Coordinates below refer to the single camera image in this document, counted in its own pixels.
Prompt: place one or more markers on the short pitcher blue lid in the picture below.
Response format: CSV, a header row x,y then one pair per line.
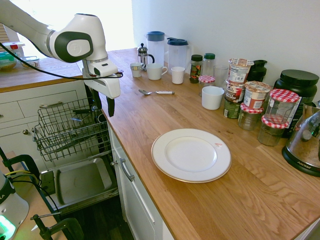
x,y
178,55

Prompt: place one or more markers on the food container green lid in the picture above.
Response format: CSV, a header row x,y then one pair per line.
x,y
7,62

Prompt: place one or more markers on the black table clamp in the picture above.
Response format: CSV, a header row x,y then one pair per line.
x,y
65,227
25,160

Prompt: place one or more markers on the white plate gold rim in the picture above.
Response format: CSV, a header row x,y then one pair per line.
x,y
191,155

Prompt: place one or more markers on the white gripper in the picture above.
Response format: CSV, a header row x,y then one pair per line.
x,y
107,86

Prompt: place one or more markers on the food container red latch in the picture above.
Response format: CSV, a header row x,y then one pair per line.
x,y
12,47

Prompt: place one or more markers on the big glass jar checkered lid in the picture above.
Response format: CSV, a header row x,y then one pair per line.
x,y
281,107

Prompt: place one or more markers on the wide white cup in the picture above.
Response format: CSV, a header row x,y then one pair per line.
x,y
212,98

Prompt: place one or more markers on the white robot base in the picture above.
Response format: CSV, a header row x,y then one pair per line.
x,y
10,210

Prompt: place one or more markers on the black utensil in rack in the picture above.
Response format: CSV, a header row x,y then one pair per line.
x,y
81,111

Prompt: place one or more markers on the white ribbed cup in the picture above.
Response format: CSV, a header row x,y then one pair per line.
x,y
178,75

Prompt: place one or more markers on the round metal cabinet knob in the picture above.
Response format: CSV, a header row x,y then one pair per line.
x,y
33,130
114,163
25,132

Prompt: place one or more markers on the small patterned cup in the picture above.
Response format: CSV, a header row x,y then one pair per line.
x,y
136,70

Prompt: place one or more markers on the red foil-lid yogurt cup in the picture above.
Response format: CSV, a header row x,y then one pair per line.
x,y
255,96

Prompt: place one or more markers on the large black supplement tub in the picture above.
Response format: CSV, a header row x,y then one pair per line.
x,y
298,82

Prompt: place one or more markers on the small jar checkered lid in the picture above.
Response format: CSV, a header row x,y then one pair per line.
x,y
206,79

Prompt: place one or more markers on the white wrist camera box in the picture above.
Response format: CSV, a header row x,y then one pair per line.
x,y
102,68

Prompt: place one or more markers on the small clear food container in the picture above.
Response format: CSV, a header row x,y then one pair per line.
x,y
30,62

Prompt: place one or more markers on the black shaker bottle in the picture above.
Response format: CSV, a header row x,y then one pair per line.
x,y
257,71

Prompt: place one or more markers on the tall pitcher blue lid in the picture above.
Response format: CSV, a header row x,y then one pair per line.
x,y
155,48

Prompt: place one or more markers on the dark mug in rack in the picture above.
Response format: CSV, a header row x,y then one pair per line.
x,y
102,118

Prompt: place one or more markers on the glass French press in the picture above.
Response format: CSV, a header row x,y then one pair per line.
x,y
143,56

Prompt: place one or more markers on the green plastic cup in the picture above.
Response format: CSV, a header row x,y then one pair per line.
x,y
231,110

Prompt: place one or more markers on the clear drinking glass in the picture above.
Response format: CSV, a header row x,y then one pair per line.
x,y
221,75

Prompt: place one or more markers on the spice jar black lid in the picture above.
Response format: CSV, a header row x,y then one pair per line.
x,y
196,68

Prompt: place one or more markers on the spice jar green lid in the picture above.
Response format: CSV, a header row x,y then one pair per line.
x,y
209,65

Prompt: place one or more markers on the stainless electric kettle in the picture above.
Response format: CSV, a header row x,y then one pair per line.
x,y
303,145

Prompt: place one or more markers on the open dishwasher door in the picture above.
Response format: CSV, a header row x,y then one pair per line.
x,y
82,180

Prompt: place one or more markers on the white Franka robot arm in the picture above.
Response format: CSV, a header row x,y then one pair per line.
x,y
37,27

